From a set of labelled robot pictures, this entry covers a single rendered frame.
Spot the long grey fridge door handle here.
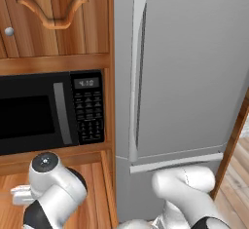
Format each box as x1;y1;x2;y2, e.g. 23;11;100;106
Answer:
128;0;151;163

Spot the grey fridge drawer handle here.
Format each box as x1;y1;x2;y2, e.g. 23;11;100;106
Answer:
129;152;225;175

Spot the plain wooden cupboard door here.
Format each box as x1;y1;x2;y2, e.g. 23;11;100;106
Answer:
0;161;114;229

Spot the round silver cupboard knob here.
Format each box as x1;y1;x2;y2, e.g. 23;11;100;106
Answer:
4;26;16;37

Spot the wooden fridge side panel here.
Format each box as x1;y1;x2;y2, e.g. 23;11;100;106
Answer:
209;87;249;201

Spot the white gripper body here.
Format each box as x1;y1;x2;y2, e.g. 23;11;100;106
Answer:
10;184;34;207

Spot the grey microwave door handle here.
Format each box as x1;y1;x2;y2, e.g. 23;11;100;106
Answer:
53;82;74;146

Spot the grey fridge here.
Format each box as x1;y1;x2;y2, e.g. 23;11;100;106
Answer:
113;0;249;223

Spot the black microwave oven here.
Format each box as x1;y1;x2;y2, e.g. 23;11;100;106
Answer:
0;69;107;157

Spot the carved wooden cupboard door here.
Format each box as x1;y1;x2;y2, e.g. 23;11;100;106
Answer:
0;0;110;59

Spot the wooden cabinet housing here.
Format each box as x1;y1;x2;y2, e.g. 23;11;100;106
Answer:
0;0;120;229

